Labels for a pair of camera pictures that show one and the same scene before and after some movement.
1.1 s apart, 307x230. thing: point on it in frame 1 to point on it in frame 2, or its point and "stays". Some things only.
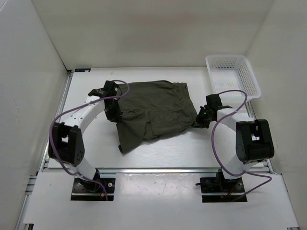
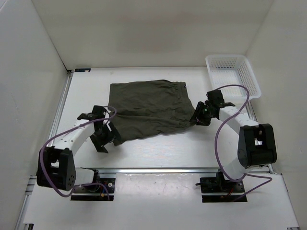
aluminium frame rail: [47, 169] stays
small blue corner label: [82, 70] stays
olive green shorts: [153, 110] stays
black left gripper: [115, 116] to [113, 133]
